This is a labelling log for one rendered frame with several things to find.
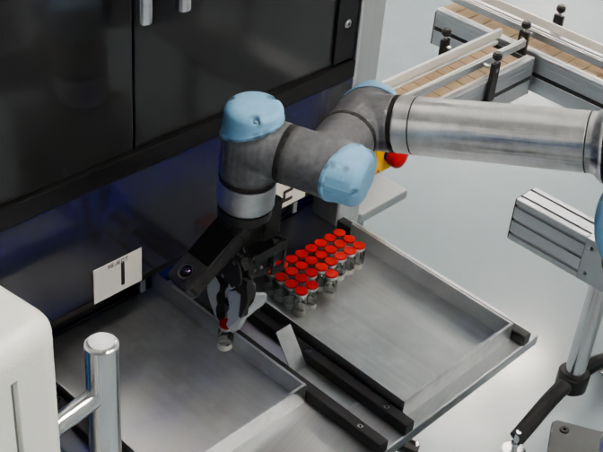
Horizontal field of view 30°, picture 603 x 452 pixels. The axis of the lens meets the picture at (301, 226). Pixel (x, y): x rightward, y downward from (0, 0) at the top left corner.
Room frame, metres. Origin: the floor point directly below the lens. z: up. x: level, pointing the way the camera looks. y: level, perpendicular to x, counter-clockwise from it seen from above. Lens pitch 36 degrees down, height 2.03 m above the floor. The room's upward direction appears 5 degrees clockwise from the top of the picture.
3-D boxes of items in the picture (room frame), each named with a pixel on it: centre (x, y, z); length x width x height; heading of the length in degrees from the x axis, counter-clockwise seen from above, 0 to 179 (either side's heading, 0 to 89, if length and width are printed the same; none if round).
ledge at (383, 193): (1.74, -0.09, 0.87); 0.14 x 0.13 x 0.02; 49
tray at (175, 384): (1.18, 0.18, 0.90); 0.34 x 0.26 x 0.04; 49
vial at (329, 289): (1.41, -0.05, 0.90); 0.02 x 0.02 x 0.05
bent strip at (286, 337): (1.21, -0.04, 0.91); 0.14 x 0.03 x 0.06; 49
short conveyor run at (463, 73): (2.01, -0.20, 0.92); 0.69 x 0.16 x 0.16; 139
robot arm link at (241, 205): (1.19, 0.08, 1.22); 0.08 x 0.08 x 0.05
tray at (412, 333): (1.36, -0.13, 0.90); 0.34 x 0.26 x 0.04; 48
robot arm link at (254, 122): (1.19, 0.07, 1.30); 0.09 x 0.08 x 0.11; 70
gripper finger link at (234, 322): (1.19, 0.06, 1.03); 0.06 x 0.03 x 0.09; 136
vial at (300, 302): (1.36, -0.01, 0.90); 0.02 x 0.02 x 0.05
